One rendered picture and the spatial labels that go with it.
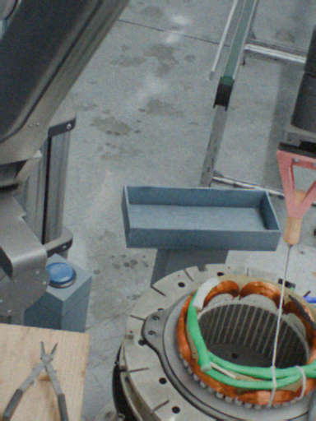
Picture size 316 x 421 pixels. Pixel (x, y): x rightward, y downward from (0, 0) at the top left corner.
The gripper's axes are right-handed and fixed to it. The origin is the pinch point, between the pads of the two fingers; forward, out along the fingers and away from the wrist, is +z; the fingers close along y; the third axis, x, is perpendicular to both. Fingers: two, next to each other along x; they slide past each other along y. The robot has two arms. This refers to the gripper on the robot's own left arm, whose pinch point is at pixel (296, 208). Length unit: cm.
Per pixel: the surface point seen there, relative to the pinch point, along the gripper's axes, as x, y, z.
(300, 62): 11, 174, 2
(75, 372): 21.4, -1.7, 27.2
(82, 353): 21.7, 1.4, 26.0
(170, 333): 11.5, 4.6, 21.5
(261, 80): 34, 298, 27
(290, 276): -2, 66, 34
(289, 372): -3.8, -0.9, 19.2
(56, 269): 31.4, 15.3, 22.2
